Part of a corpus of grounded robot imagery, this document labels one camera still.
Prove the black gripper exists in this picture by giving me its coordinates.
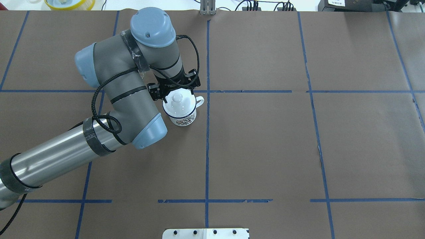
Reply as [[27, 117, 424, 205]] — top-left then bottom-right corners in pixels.
[[155, 69, 190, 97]]

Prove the black computer box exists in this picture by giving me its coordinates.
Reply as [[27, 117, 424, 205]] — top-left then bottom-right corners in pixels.
[[317, 0, 390, 12]]

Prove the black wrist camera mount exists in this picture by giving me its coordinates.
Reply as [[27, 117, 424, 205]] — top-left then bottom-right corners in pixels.
[[147, 67, 201, 101]]

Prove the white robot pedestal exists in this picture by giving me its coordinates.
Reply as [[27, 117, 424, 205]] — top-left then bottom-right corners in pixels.
[[162, 227, 250, 239]]

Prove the brown paper table mat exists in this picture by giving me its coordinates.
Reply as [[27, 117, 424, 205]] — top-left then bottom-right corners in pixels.
[[1, 10, 424, 239]]

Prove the white cup lid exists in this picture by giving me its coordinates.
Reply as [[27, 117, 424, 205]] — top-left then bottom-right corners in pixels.
[[162, 88, 196, 119]]

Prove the yellow tape roll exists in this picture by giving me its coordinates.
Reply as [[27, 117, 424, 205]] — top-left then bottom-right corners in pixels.
[[44, 0, 96, 11]]

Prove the aluminium frame post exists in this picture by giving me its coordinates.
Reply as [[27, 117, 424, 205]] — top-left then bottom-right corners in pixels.
[[199, 0, 216, 16]]

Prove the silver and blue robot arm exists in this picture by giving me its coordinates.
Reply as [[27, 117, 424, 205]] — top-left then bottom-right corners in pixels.
[[1, 7, 201, 210]]

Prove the white enamel cup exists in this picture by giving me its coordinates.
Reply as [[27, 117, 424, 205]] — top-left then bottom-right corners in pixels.
[[163, 93, 205, 126]]

